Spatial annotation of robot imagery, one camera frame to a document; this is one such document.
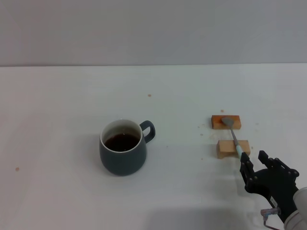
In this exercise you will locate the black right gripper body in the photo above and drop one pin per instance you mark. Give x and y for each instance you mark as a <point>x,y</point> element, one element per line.
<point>271,184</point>

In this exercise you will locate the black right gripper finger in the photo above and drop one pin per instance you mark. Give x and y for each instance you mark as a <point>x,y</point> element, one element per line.
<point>273,164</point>
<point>247,170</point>

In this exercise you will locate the dark grey ceramic coffee cup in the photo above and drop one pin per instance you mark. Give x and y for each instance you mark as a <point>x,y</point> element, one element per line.
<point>122,163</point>

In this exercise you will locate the stained orange wooden block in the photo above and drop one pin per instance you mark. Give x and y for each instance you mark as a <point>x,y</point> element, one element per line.
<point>217,122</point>

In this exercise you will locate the light wooden notched block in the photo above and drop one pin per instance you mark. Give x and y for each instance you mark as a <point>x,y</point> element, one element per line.
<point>226,147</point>

